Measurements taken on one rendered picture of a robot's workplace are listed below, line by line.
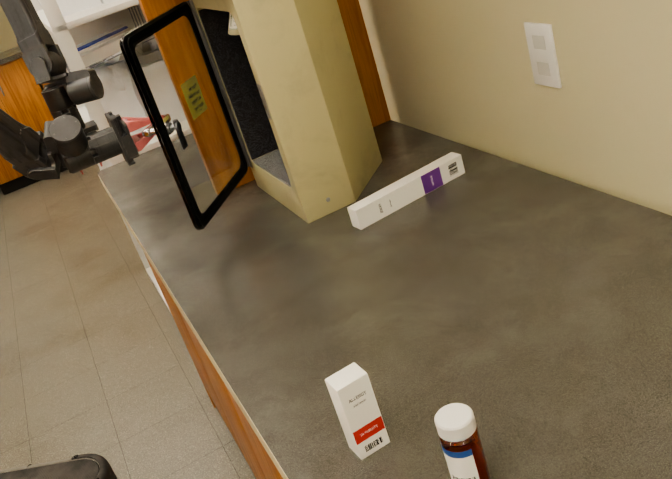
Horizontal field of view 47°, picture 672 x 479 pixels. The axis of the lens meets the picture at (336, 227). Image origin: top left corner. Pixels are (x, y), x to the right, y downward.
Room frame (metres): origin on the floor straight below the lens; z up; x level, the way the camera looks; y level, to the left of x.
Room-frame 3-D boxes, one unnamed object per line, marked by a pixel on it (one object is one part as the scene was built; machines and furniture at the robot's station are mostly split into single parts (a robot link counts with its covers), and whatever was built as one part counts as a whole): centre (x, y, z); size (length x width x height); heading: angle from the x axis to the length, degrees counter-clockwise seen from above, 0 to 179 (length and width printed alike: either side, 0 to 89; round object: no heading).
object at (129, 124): (1.51, 0.31, 1.20); 0.09 x 0.07 x 0.07; 107
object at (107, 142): (1.49, 0.38, 1.20); 0.07 x 0.07 x 0.10; 17
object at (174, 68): (1.56, 0.21, 1.19); 0.30 x 0.01 x 0.40; 159
